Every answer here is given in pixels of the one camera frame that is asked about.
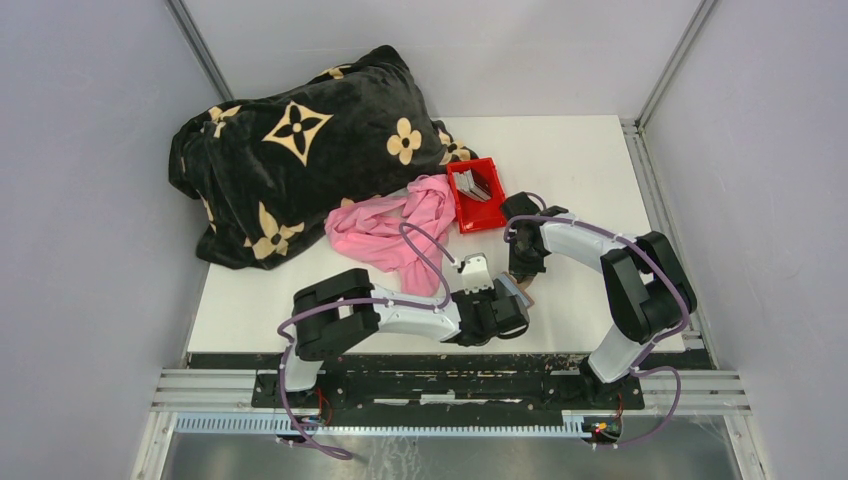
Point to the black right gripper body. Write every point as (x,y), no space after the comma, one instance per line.
(523,263)

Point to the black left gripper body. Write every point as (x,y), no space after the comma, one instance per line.
(482,295)

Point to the tan leather card holder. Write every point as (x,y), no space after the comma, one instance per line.
(511,287)

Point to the red plastic bin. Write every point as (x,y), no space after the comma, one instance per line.
(473,216)

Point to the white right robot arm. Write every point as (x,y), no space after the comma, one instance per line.
(648,292)

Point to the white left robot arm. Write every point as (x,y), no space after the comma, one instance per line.
(333,316)

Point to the stack of credit cards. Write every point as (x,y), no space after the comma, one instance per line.
(472,185)

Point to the pink cloth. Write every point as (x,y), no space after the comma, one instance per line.
(396,233)

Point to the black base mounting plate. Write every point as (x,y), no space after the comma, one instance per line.
(450,416)

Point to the black floral blanket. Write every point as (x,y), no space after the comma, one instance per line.
(268,171)

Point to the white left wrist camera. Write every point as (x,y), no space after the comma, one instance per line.
(474,274)

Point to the aluminium frame rails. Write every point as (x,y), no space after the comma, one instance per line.
(241,391)

